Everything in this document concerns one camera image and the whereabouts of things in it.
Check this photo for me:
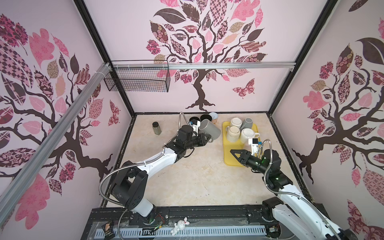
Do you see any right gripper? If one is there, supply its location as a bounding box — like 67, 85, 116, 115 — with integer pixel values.
230, 149, 269, 177

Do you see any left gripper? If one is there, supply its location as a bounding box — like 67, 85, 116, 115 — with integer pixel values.
184, 132, 211, 150

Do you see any grey mug front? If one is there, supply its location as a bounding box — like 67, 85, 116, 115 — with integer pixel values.
199, 119, 221, 143

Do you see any grey mug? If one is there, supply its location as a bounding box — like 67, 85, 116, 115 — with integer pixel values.
199, 119, 221, 143
240, 118, 253, 131

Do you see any black mug white base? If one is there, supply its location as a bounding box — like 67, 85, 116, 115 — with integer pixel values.
189, 117, 201, 125

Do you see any white ribbed mug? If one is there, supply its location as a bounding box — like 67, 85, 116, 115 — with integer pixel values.
240, 128, 260, 144

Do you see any all black mug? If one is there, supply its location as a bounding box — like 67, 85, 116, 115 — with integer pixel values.
200, 114, 213, 122

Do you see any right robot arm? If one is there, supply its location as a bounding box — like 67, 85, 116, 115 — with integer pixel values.
230, 139, 351, 240

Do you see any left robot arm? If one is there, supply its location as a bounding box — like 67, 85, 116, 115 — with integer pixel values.
99, 121, 214, 218

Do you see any cream mug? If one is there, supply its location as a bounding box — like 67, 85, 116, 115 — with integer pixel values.
226, 126, 241, 143

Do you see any grey mug rear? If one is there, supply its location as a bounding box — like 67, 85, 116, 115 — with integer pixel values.
240, 118, 253, 131

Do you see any white mug rear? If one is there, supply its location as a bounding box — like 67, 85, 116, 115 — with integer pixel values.
230, 117, 243, 129

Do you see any spice jar black lid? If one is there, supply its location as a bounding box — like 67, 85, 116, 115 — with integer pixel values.
152, 122, 162, 136

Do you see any white bunny figurine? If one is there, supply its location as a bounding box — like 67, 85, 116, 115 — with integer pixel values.
171, 217, 190, 236

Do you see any white slotted cable duct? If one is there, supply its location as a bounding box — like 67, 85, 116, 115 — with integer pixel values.
94, 225, 268, 240

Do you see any black wire basket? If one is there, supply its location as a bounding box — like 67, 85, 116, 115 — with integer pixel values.
104, 60, 171, 93

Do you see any aluminium rail back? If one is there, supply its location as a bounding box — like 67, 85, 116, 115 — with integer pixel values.
113, 61, 296, 70

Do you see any aluminium rail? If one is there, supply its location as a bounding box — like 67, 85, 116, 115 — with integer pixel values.
1, 63, 111, 224
113, 61, 296, 70

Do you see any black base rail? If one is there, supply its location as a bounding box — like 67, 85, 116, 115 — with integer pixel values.
81, 205, 298, 240

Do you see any aluminium rail left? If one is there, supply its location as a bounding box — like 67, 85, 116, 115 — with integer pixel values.
1, 63, 111, 224

